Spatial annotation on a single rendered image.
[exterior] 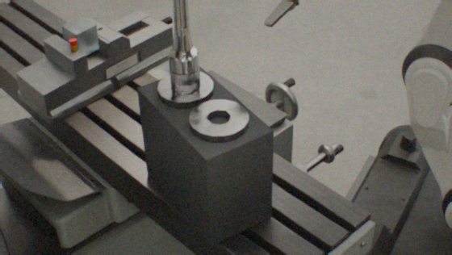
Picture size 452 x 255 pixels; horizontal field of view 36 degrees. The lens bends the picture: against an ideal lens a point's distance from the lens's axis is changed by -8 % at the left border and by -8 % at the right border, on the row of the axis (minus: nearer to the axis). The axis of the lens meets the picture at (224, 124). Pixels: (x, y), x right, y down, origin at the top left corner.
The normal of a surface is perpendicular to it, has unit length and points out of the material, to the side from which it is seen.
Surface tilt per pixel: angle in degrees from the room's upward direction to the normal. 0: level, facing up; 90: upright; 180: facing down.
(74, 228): 90
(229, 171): 90
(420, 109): 90
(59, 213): 0
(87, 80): 90
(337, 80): 0
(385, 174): 0
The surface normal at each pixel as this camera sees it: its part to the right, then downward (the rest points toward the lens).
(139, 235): 0.69, 0.43
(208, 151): -0.03, -0.79
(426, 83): -0.48, 0.55
